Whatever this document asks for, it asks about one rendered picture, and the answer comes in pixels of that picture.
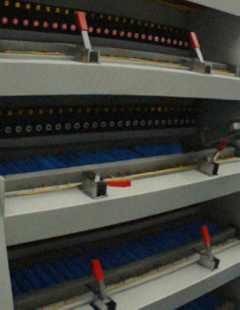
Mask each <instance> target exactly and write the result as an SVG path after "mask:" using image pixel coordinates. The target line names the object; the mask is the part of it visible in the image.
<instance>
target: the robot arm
mask: <svg viewBox="0 0 240 310"><path fill-rule="evenodd" d="M227 139H229V141H230V142H234V141H236V140H239V139H240V119H237V118H233V119H232V120H230V121H228V122H226V123H224V124H220V125H217V126H213V127H211V128H209V129H207V128H202V131H200V132H199V133H197V134H193V135H191V136H188V137H186V136H185V137H183V138H180V142H181V148H182V152H183V154H186V153H189V152H198V151H203V150H206V149H210V148H214V147H215V146H218V145H219V144H220V143H221V141H224V140H227ZM229 141H228V142H229Z"/></svg>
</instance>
